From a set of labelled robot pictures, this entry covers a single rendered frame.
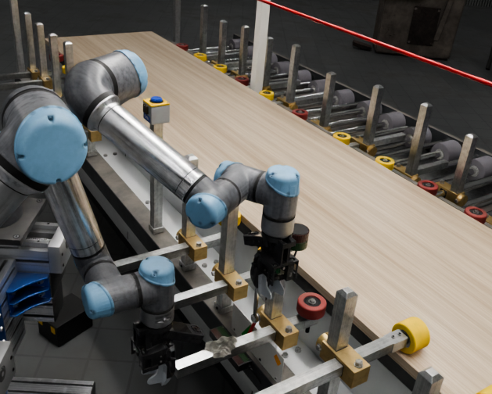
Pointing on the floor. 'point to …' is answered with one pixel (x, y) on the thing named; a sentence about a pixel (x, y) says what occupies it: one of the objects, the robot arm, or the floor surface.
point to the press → (417, 26)
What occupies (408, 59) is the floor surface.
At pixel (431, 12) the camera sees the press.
